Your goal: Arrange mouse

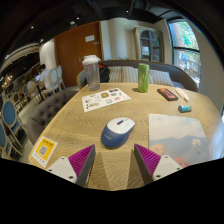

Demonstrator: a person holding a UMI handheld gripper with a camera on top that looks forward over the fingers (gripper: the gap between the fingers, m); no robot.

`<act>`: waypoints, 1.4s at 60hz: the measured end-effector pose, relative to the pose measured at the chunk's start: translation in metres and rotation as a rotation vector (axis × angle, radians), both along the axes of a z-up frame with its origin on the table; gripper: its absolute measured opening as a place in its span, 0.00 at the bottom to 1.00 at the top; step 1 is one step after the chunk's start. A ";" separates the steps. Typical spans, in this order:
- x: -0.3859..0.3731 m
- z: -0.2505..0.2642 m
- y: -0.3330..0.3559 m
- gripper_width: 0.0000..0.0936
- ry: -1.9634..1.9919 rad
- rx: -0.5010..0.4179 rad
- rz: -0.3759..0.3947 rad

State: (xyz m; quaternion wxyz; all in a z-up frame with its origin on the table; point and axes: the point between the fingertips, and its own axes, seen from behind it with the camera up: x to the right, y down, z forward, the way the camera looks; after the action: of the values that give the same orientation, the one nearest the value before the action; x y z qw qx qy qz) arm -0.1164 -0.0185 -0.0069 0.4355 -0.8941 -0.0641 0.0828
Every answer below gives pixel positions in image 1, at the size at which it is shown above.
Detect yellow and white code card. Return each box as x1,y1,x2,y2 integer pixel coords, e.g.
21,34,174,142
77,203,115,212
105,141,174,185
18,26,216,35
30,135,59,169

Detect group of round-backed chairs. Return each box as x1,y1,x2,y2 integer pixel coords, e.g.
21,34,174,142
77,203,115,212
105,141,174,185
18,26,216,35
0,66,64,162

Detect brown wooden door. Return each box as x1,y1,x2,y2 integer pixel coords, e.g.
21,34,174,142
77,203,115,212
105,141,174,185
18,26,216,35
53,21,104,88

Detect glass door cabinet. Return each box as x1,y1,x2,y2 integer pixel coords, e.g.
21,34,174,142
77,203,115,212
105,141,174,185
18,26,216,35
134,26,164,63

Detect black box with orange print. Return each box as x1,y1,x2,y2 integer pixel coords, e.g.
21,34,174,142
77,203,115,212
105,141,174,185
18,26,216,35
156,87,179,102

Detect white plastic tube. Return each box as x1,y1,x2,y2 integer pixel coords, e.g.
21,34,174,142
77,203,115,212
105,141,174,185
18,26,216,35
174,87,190,103

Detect white door sign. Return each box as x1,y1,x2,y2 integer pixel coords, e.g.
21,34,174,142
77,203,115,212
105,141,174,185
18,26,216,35
84,34,96,43

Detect grey tufted sofa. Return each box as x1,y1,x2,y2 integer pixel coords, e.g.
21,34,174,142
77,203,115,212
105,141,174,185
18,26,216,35
26,59,200,146

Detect white and blue computer mouse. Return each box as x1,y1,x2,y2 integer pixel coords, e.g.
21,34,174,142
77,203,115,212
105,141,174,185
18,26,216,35
100,116,136,150

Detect black backpack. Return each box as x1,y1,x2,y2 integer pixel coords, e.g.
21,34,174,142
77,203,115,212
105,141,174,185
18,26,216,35
98,61,111,84

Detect green drink can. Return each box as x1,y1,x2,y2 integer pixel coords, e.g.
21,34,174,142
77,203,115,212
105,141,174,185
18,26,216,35
137,63,151,94

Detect white sticker sheet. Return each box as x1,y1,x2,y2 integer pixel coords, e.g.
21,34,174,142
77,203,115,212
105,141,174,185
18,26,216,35
81,87,132,113

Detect clear plastic shaker bottle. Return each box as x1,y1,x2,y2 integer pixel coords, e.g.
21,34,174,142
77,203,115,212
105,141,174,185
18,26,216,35
81,54,102,92

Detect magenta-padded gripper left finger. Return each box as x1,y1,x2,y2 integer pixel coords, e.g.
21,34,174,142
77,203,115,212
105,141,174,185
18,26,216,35
45,143,97,188

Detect person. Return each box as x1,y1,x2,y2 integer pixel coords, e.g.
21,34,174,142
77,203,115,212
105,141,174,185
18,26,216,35
34,63,52,90

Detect striped cushion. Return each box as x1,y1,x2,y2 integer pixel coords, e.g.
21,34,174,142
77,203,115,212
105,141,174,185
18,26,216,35
108,66,135,84
148,68,175,87

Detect small teal pack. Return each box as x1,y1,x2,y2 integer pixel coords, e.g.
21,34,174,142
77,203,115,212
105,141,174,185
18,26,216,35
177,104,193,114

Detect black framed window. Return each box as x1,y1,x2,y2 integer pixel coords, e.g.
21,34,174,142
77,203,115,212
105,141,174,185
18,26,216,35
167,19,202,88

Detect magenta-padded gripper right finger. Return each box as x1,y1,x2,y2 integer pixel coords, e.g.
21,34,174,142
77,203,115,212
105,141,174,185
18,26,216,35
133,143,184,186

